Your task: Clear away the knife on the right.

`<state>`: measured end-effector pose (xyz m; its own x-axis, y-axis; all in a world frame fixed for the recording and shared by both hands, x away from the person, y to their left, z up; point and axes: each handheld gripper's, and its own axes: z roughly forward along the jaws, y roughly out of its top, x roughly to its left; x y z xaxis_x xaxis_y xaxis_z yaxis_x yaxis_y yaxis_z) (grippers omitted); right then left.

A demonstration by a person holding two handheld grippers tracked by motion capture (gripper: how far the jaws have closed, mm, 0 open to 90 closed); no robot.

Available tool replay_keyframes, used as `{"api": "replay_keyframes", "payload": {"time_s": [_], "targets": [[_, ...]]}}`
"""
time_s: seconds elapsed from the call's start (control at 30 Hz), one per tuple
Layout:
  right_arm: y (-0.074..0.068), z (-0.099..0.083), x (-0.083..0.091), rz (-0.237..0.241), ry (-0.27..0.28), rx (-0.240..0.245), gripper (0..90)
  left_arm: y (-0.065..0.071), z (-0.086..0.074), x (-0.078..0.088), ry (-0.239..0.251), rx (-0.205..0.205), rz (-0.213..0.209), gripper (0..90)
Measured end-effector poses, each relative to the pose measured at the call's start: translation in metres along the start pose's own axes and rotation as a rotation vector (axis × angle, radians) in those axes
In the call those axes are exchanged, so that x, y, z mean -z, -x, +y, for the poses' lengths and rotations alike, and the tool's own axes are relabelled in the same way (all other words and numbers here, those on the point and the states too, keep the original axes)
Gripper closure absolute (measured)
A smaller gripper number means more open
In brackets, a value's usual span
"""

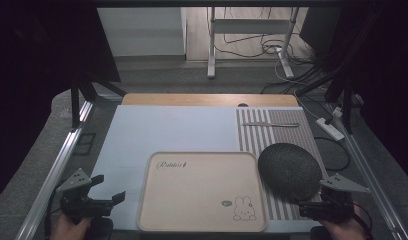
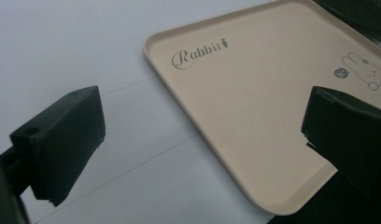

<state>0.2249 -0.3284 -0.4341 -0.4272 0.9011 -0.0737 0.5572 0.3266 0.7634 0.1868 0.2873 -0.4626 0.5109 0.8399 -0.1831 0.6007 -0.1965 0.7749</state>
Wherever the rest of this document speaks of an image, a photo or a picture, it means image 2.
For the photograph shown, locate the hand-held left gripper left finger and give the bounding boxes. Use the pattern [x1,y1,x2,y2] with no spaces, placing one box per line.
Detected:
[0,85,106,207]

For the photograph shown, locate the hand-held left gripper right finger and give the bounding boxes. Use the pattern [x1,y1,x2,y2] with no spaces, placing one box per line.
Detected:
[301,85,381,200]

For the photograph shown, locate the beige plastic tray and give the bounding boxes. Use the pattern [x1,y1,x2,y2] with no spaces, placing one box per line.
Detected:
[143,0,381,217]

